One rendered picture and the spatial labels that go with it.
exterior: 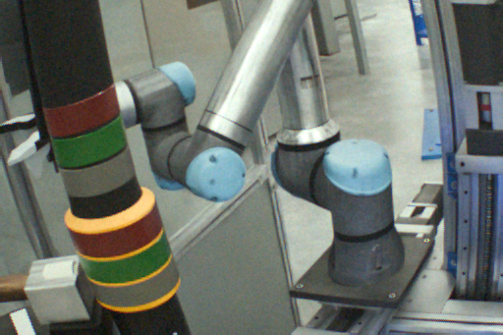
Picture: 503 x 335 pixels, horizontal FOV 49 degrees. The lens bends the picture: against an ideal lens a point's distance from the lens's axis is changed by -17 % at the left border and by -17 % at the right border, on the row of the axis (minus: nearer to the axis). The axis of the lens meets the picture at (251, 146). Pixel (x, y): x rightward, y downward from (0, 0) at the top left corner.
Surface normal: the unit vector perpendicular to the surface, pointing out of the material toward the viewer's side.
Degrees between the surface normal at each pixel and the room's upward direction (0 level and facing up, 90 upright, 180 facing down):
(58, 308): 90
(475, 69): 90
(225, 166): 90
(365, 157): 8
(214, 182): 90
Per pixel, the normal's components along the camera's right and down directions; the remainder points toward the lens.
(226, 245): 0.86, 0.01
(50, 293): 0.11, 0.33
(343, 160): -0.12, -0.88
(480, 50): -0.53, 0.39
